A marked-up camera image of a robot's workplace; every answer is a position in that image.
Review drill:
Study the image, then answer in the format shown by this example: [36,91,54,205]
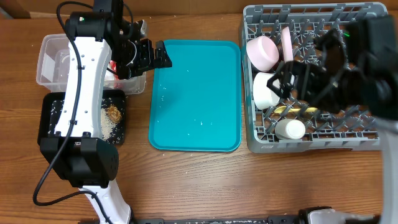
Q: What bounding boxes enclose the pink bowl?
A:
[246,36,279,72]

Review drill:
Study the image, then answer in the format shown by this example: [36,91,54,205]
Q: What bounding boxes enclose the teal plastic tray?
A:
[148,40,242,152]

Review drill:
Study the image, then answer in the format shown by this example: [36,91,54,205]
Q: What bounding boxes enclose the small white bowl with scraps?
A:
[252,72,280,110]

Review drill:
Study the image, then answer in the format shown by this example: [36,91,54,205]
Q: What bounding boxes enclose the red foil snack wrapper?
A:
[107,60,117,75]

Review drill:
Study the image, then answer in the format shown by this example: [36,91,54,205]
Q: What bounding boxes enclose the spilled white rice pile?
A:
[101,108,116,140]

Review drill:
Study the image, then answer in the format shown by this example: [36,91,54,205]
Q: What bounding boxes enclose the black tray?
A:
[37,90,126,145]

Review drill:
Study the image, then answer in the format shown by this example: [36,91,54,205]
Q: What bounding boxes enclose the grey dishwasher rack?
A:
[239,2,387,153]

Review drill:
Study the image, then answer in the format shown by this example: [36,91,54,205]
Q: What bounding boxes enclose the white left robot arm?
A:
[39,1,172,223]

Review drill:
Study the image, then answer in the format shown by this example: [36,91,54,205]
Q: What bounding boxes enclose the clear plastic bin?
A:
[36,34,146,95]

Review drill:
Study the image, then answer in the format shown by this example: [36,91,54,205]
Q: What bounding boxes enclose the yellow plastic spoon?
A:
[274,106,318,114]

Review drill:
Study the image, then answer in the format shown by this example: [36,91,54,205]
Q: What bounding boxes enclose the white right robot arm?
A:
[267,15,397,223]

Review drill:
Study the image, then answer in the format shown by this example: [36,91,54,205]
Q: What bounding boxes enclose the white round plate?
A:
[281,27,294,62]

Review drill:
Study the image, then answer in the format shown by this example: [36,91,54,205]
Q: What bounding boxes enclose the brown food scraps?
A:
[106,104,122,124]

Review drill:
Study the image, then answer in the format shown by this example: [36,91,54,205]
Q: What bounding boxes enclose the pale green cup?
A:
[275,119,306,139]

